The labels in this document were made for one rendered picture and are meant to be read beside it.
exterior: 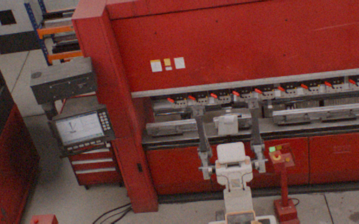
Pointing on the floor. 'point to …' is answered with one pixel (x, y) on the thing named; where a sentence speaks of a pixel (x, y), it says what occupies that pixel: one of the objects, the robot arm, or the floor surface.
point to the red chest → (89, 158)
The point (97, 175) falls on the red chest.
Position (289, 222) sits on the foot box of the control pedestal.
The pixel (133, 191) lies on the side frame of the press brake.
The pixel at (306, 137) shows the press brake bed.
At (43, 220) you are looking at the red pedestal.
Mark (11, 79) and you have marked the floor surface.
